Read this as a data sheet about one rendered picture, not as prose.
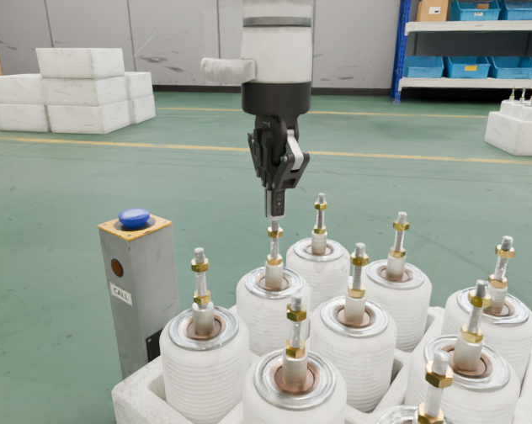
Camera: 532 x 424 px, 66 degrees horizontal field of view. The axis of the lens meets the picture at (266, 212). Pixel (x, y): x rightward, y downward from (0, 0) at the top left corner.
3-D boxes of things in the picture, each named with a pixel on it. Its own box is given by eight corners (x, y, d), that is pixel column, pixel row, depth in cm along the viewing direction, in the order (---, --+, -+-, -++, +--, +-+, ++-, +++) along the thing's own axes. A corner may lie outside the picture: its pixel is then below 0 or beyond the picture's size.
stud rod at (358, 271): (360, 307, 46) (366, 246, 43) (352, 308, 45) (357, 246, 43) (357, 302, 46) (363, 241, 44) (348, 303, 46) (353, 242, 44)
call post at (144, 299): (152, 428, 62) (127, 241, 51) (125, 405, 66) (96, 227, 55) (188, 399, 67) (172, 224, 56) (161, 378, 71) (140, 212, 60)
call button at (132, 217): (131, 235, 53) (130, 220, 52) (114, 227, 55) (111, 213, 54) (156, 225, 56) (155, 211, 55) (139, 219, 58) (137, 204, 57)
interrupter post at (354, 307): (366, 315, 47) (369, 290, 46) (362, 327, 45) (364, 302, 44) (345, 310, 48) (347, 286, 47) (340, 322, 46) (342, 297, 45)
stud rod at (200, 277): (205, 309, 45) (201, 246, 42) (210, 313, 44) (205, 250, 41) (197, 312, 44) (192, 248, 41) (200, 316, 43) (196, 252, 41)
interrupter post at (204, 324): (189, 335, 44) (187, 309, 43) (198, 321, 46) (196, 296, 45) (210, 339, 43) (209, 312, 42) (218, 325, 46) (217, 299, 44)
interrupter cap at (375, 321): (392, 309, 48) (393, 304, 48) (382, 348, 42) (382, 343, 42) (330, 294, 51) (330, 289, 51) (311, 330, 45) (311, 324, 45)
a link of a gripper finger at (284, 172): (284, 151, 41) (268, 178, 46) (289, 166, 41) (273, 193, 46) (309, 148, 42) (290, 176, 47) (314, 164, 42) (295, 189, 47)
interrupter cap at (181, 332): (156, 347, 42) (155, 341, 42) (186, 305, 49) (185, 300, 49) (226, 359, 40) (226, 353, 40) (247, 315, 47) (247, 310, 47)
